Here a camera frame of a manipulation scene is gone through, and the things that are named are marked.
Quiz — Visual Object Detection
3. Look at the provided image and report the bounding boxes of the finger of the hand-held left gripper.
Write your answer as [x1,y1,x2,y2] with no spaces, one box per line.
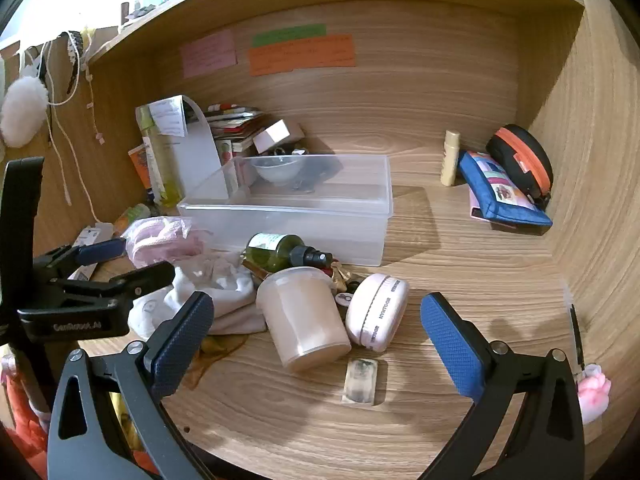
[61,261,176,302]
[32,237,127,274]

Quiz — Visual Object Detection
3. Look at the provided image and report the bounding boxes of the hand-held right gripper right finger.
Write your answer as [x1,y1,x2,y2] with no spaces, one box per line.
[417,291,586,480]

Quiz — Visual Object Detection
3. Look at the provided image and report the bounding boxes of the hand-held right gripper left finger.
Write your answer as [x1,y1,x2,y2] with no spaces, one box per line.
[47,290,216,480]

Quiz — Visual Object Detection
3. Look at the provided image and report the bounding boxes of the white cloth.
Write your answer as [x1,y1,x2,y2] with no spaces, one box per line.
[127,251,269,339]

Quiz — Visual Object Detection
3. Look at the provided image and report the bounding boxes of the green glass bottle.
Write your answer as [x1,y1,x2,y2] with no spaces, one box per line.
[243,232,334,274]

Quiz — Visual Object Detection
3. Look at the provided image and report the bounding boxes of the gold ornament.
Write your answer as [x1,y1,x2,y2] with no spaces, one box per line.
[330,260,355,288]

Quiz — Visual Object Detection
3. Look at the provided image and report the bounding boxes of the clear plastic storage box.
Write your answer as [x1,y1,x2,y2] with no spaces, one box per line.
[177,154,394,267]

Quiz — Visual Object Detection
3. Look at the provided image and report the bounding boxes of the wooden desktop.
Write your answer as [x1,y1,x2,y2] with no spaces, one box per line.
[75,132,593,480]

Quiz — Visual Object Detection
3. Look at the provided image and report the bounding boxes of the white tag card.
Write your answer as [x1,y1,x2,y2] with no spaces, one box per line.
[69,222,117,282]

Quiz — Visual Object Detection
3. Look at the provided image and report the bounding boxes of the pink cloth in plastic bag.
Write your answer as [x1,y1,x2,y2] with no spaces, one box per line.
[122,215,211,269]

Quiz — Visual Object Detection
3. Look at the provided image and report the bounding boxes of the small orange bottle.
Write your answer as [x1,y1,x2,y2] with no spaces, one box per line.
[112,203,152,239]

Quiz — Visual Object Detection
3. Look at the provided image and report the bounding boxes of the white round cosmetic case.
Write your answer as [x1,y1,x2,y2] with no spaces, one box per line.
[345,273,410,353]

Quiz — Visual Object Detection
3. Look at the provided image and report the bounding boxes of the orange packet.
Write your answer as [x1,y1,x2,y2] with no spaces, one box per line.
[127,142,152,192]

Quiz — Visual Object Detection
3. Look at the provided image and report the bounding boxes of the yellow garment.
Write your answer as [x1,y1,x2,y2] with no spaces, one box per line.
[109,392,147,453]

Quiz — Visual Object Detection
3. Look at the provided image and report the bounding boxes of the yellow green bottle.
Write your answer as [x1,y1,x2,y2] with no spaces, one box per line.
[141,105,185,207]

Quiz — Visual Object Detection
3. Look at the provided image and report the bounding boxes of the small clear rectangular packet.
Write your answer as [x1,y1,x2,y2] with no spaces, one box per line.
[342,358,388,406]

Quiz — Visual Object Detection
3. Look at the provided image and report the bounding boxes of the pink plastic tub with lid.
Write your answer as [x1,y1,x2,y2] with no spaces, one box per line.
[256,266,352,373]

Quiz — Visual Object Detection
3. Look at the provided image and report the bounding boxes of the pink paw toy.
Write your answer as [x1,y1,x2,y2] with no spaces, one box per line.
[577,363,612,424]

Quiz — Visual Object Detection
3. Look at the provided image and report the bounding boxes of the blue patterned pencil pouch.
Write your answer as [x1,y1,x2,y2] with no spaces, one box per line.
[458,150,554,229]

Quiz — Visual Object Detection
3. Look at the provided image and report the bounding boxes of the white fluffy pompom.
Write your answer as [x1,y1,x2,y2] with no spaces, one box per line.
[0,76,50,149]

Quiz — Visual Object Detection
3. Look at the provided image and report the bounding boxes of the white bowl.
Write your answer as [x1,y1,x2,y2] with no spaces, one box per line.
[251,155,301,187]

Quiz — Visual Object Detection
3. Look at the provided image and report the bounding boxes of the stack of books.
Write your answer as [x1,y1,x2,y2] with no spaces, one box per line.
[205,102,272,162]

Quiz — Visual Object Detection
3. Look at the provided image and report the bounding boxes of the pale yellow tube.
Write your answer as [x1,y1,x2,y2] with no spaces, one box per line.
[439,130,461,187]

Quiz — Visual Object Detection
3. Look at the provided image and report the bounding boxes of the black hair claw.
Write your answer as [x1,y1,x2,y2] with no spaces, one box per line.
[51,29,84,107]

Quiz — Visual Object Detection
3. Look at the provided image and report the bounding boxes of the small white box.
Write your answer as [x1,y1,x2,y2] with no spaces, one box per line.
[252,119,306,156]

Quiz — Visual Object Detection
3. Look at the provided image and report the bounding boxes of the black and orange round case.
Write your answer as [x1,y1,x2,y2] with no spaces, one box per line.
[485,123,555,211]

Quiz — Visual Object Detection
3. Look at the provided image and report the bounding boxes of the pink paper note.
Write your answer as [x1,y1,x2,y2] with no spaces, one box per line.
[181,29,238,79]

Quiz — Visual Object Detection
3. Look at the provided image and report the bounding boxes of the orange paper note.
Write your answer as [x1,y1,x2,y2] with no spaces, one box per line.
[248,34,357,77]

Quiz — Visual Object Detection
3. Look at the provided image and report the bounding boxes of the green paper note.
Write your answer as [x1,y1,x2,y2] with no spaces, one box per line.
[251,24,328,49]

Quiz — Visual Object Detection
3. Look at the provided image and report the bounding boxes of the white cord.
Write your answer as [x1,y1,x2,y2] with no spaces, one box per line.
[19,42,117,227]

